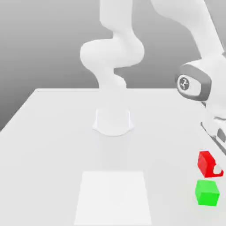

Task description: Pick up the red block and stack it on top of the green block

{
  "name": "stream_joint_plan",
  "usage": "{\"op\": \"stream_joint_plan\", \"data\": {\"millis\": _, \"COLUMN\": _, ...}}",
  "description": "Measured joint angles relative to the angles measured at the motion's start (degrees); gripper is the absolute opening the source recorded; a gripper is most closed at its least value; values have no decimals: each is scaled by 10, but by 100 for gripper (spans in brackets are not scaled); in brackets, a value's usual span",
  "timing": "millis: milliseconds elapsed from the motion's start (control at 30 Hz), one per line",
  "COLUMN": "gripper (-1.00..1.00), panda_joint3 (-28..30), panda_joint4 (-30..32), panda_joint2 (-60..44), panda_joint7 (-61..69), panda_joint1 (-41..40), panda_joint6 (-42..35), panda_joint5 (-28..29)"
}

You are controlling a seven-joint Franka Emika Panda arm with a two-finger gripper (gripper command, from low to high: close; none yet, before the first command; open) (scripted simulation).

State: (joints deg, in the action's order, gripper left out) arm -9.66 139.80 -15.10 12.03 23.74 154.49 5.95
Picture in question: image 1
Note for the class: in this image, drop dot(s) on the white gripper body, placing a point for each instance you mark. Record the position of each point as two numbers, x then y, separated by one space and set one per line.
211 136

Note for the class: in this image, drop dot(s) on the small red cube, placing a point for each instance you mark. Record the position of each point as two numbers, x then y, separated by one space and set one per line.
203 164

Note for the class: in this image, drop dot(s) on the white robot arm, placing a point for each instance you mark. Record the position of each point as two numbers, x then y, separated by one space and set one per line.
113 53

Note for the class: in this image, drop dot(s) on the small green cube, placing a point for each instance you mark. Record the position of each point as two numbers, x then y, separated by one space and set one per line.
207 193

